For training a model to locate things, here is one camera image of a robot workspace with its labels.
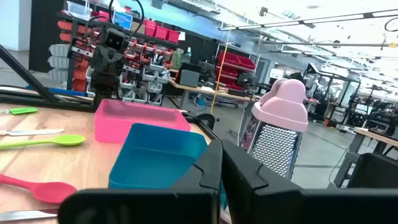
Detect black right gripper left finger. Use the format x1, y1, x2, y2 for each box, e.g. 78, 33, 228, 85
58, 139, 223, 224

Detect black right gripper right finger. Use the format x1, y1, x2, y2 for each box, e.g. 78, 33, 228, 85
221, 139, 398, 224

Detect red silicone spoon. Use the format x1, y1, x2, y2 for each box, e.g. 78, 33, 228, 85
0, 174, 78, 205

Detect green silicone spoon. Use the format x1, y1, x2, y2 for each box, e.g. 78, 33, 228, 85
0, 134, 86, 151

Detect table knife with yellow handle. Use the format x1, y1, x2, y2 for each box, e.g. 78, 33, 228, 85
0, 208, 59, 222
0, 128, 65, 137

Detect black storage shelf rack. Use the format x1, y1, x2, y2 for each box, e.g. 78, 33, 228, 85
48, 12, 181, 105

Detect blue sign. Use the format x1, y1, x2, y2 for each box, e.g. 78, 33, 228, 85
113, 11, 134, 31

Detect blue plastic tray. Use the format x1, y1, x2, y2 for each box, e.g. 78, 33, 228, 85
108, 123, 228, 210

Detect white storage bin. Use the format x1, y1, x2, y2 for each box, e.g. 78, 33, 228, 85
48, 68, 68, 82
49, 43, 70, 57
48, 55, 69, 69

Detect red storage bin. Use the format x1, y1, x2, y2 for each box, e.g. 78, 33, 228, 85
144, 20, 157, 37
167, 29, 181, 44
154, 26, 169, 40

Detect clear plastic box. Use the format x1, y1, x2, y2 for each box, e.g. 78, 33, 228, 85
66, 1, 93, 20

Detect blue bar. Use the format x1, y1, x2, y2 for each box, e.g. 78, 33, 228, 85
24, 85, 90, 96

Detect pink plastic tray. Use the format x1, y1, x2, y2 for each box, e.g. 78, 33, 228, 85
94, 98, 192, 144

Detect dark grey box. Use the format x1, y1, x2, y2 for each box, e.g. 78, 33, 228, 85
178, 68, 200, 88

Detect pink-topped metal box grater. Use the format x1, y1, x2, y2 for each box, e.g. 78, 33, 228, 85
238, 78, 309, 181

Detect wooden workbench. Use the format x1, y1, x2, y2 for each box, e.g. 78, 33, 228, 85
169, 77, 254, 110

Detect wooden desk grey legs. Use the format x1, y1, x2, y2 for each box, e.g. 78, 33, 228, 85
334, 126, 398, 189

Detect rack of red bins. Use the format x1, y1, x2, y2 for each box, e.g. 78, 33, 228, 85
216, 50, 256, 91

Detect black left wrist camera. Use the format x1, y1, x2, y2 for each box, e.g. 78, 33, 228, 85
103, 28, 126, 50

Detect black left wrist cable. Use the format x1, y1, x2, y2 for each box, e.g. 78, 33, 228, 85
83, 0, 146, 43

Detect green spatula clear handle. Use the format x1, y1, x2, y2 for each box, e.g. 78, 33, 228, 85
0, 106, 39, 115

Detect yellow power cord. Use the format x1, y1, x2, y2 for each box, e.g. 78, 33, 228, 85
210, 29, 233, 115

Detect black workstation frame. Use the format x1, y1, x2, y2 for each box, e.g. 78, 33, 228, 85
303, 62, 362, 124

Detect ceiling light rail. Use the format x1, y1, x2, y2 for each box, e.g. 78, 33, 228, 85
217, 8, 398, 32

